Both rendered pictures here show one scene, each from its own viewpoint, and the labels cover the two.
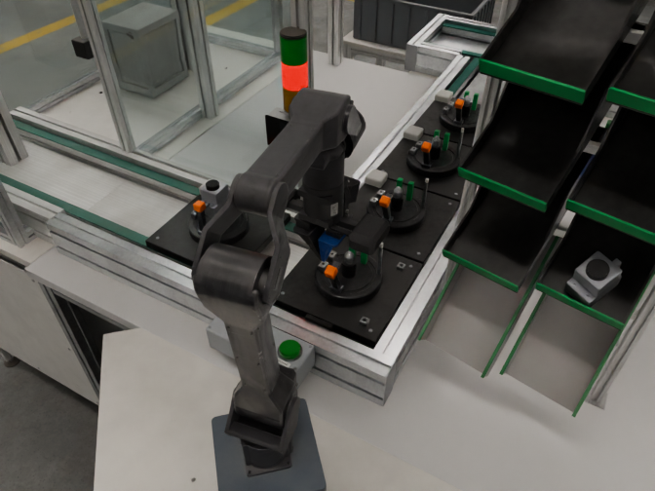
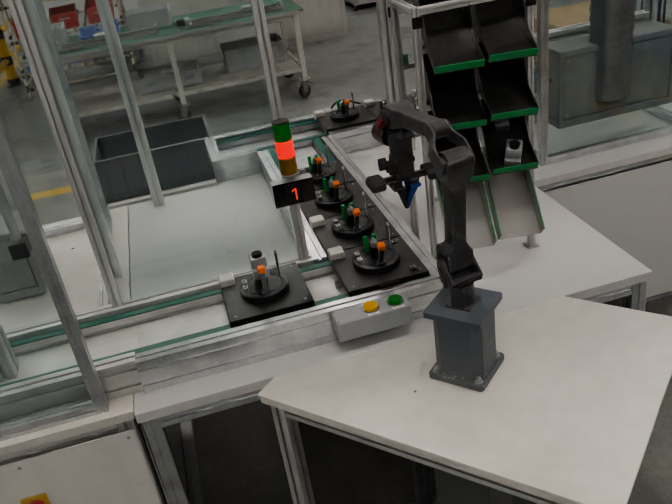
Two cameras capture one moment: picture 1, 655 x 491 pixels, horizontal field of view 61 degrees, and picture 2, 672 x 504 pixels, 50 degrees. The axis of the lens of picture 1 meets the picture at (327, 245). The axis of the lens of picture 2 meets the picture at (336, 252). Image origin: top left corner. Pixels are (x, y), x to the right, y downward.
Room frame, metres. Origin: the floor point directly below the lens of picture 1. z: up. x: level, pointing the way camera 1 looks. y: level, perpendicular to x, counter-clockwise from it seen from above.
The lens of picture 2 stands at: (-0.55, 1.23, 2.05)
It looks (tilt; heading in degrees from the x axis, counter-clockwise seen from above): 29 degrees down; 320
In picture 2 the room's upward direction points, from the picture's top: 9 degrees counter-clockwise
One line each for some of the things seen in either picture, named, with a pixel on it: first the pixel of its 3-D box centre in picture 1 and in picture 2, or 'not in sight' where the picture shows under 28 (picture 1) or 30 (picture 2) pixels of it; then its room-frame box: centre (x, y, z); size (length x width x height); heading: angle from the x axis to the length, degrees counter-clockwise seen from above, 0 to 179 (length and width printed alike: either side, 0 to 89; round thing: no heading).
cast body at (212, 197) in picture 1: (216, 193); (258, 261); (0.99, 0.25, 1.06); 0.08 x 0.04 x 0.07; 151
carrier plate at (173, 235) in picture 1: (219, 229); (265, 292); (0.98, 0.25, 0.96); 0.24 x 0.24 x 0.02; 61
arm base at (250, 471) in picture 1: (266, 440); (462, 291); (0.38, 0.09, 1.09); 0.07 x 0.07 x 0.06; 14
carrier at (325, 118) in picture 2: not in sight; (343, 107); (1.85, -0.94, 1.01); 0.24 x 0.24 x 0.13; 61
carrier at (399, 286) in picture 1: (349, 265); (374, 249); (0.81, -0.04, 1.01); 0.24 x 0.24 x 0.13; 61
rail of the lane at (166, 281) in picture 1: (204, 295); (300, 327); (0.81, 0.27, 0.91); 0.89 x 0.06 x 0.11; 61
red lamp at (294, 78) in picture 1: (294, 73); (284, 148); (1.01, 0.06, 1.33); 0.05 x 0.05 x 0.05
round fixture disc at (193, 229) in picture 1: (218, 223); (263, 287); (0.98, 0.25, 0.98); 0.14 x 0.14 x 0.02
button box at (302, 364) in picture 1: (260, 346); (371, 316); (0.67, 0.13, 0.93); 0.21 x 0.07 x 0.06; 61
